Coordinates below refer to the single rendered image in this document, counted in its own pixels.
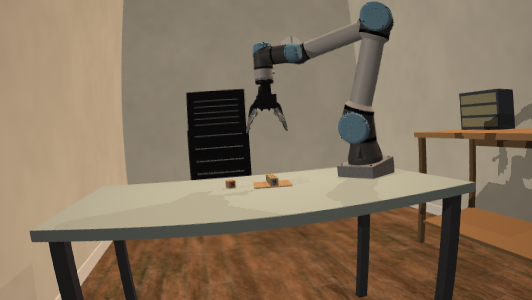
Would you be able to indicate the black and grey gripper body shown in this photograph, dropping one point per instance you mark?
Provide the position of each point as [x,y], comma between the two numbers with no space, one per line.
[264,100]

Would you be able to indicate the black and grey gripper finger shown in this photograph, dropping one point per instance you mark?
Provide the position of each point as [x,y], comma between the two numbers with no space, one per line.
[253,111]
[279,113]

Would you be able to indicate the orange flat mat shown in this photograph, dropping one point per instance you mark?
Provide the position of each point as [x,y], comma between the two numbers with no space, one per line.
[282,183]

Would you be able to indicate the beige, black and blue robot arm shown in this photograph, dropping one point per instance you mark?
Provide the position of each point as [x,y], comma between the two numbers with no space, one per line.
[353,127]

